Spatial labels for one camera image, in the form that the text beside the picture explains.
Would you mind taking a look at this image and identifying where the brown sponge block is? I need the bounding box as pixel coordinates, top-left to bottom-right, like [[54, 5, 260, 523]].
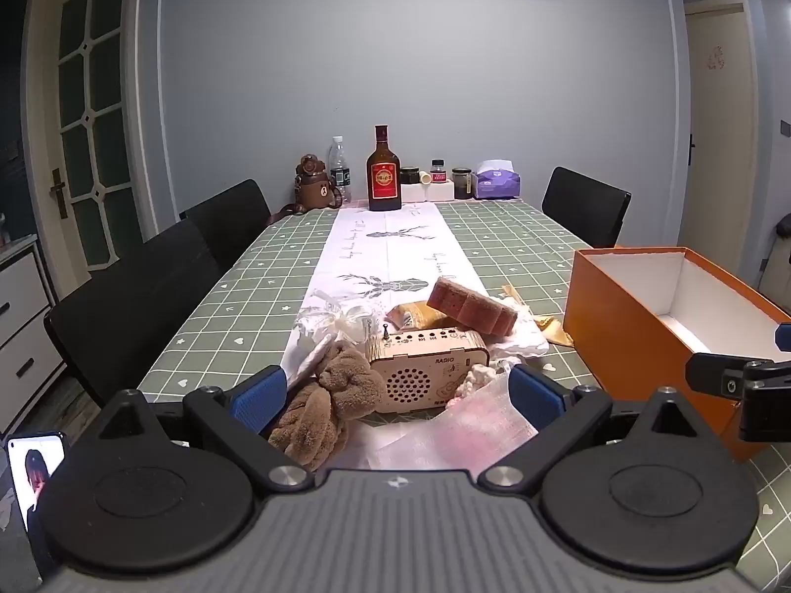
[[426, 276, 519, 338]]

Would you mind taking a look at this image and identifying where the plain cream door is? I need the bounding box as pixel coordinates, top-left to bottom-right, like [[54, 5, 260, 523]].
[[676, 0, 776, 279]]

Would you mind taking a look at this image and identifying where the green checked tablecloth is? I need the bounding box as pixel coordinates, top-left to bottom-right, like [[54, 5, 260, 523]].
[[136, 198, 791, 593]]

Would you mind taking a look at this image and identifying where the white deer-print table runner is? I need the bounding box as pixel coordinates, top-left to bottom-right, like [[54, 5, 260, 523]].
[[272, 201, 489, 470]]

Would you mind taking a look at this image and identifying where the smartphone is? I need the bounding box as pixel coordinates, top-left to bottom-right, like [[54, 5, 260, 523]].
[[5, 431, 66, 582]]

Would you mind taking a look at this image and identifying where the yellow snack packet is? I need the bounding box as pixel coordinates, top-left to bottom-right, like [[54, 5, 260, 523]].
[[386, 299, 458, 331]]

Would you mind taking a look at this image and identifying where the white drawer cabinet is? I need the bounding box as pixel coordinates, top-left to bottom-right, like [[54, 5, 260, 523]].
[[0, 235, 66, 439]]

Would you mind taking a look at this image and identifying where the white glass-paned door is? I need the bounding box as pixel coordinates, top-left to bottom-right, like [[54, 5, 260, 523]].
[[25, 0, 146, 273]]

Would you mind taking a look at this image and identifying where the yellow cloth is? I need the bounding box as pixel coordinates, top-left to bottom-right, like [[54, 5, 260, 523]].
[[500, 284, 575, 347]]

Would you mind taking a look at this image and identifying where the brown bear flask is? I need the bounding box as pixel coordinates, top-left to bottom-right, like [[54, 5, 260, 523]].
[[268, 153, 342, 223]]

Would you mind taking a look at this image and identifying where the brown plush toy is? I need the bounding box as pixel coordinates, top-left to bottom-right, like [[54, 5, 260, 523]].
[[267, 344, 385, 471]]

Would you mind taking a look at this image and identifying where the wooden radio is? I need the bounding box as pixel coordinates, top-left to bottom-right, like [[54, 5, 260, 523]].
[[363, 324, 492, 424]]

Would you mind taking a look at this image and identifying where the white flat box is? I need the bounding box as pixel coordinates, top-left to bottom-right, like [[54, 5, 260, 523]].
[[400, 182, 455, 204]]

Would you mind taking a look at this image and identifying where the black chair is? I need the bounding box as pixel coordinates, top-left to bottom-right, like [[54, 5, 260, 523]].
[[179, 179, 273, 273], [542, 167, 632, 249], [44, 217, 220, 409]]

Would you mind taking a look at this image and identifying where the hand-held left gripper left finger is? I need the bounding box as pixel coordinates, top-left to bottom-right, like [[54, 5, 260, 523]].
[[99, 366, 316, 493]]

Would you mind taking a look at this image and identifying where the orange cardboard box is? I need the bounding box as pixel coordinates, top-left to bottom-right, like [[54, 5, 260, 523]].
[[562, 247, 791, 463]]

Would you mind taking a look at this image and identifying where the pink plastic bag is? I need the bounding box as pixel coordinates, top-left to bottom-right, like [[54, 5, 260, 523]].
[[334, 377, 538, 470]]

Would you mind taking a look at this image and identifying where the brown liquor bottle red label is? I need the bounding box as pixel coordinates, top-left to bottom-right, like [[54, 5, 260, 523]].
[[366, 125, 404, 212]]

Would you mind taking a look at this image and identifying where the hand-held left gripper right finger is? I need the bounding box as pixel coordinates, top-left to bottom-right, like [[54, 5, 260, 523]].
[[479, 363, 696, 493]]

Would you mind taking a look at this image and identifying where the purple tissue pack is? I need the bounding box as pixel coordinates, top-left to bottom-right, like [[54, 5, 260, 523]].
[[474, 159, 521, 200]]

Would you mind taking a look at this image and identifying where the clear water bottle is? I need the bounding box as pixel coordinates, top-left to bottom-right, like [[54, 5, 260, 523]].
[[327, 136, 352, 205]]

